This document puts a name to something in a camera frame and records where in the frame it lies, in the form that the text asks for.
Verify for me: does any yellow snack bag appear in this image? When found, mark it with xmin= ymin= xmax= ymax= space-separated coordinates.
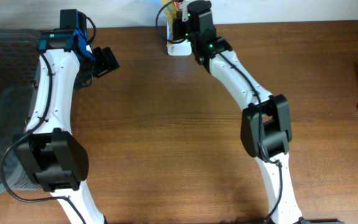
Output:
xmin=160 ymin=0 xmax=181 ymax=19

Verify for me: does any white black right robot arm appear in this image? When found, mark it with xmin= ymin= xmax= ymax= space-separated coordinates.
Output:
xmin=171 ymin=1 xmax=308 ymax=223

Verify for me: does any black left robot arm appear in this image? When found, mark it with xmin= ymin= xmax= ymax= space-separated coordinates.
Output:
xmin=8 ymin=9 xmax=120 ymax=223

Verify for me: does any white barcode scanner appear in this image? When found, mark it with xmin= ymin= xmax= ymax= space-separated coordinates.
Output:
xmin=166 ymin=40 xmax=192 ymax=56

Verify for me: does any grey plastic mesh basket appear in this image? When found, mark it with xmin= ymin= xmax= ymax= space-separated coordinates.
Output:
xmin=0 ymin=29 xmax=40 ymax=194

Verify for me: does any black right camera cable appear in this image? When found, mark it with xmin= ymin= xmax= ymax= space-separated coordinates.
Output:
xmin=155 ymin=0 xmax=284 ymax=224

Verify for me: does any black camera cable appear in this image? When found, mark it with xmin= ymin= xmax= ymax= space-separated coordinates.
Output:
xmin=0 ymin=15 xmax=98 ymax=224
xmin=155 ymin=0 xmax=284 ymax=224

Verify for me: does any black left camera cable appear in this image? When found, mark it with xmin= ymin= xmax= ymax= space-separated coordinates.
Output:
xmin=0 ymin=15 xmax=98 ymax=224

